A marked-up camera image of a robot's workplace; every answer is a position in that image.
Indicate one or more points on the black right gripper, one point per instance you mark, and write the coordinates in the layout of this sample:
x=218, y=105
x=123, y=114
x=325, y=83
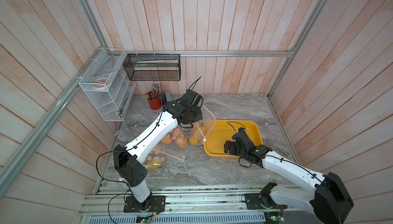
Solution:
x=232, y=144

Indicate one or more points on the black mesh wall basket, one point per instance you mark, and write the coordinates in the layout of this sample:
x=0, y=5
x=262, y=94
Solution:
x=153, y=67

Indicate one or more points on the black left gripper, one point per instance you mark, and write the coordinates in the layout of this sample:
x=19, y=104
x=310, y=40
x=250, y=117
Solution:
x=199, y=116

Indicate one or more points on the tape roll on shelf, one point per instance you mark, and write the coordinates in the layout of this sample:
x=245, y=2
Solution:
x=101, y=83

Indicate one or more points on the clear zipper bag pink zip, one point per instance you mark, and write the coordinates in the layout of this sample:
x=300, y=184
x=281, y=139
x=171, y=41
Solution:
x=157, y=163

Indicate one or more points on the white wire shelf rack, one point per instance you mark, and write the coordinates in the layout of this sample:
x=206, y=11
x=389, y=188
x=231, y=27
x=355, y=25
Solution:
x=112, y=103

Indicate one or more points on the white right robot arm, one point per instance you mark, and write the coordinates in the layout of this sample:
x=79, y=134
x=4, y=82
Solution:
x=323, y=195

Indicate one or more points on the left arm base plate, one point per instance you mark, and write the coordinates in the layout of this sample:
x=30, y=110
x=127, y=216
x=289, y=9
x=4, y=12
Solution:
x=154, y=203

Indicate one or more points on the yellow plastic tray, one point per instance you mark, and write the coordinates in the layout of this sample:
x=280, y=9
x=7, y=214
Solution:
x=222, y=132

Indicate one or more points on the blue black stapler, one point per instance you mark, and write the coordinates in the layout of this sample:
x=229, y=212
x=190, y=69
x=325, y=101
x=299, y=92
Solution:
x=163, y=99

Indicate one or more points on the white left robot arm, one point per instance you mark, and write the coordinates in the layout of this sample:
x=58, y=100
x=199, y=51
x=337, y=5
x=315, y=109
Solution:
x=128, y=159

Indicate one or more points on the red pen cup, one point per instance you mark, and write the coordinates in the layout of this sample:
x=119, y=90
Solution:
x=155, y=103

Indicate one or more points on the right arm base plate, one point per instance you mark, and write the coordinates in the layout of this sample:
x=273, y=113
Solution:
x=262, y=200

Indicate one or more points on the clear zipper bag pink dots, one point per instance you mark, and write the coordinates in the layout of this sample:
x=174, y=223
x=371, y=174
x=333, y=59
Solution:
x=203, y=127

